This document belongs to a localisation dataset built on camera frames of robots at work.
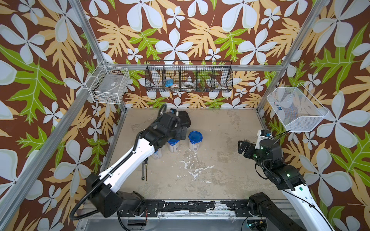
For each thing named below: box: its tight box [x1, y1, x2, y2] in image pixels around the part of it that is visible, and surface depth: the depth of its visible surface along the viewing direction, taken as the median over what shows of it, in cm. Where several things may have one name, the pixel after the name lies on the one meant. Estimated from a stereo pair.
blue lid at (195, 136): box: [187, 130, 204, 145], surface depth 90 cm
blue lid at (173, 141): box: [167, 138, 181, 146], surface depth 86 cm
